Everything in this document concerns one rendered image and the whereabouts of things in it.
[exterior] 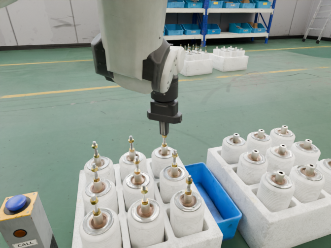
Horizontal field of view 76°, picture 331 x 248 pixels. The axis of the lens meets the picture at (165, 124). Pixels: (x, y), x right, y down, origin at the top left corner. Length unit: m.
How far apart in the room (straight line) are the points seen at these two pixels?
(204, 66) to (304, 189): 2.24
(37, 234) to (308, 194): 0.77
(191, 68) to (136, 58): 2.45
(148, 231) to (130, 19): 0.47
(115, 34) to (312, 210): 0.74
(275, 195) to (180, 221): 0.30
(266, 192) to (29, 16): 5.39
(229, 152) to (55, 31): 5.05
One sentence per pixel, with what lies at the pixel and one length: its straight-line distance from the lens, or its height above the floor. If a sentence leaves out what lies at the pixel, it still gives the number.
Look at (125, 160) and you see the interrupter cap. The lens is 0.76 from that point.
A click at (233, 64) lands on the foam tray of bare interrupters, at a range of 3.11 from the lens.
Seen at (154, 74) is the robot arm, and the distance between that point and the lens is 0.33.
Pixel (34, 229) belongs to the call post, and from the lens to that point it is 0.63.
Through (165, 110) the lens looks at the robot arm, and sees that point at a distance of 0.68.
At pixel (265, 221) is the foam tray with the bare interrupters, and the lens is 0.75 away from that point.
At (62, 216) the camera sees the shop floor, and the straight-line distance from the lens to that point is 0.99.
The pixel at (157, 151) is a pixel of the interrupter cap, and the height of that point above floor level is 0.25.
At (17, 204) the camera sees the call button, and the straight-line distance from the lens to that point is 0.61.
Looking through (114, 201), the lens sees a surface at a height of 0.21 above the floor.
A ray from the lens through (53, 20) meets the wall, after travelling 5.54.
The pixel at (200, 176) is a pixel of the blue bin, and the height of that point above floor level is 0.05.
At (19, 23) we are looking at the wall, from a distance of 5.66.
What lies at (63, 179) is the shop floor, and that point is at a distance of 1.16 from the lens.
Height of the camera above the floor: 0.71
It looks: 28 degrees down
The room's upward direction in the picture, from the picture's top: straight up
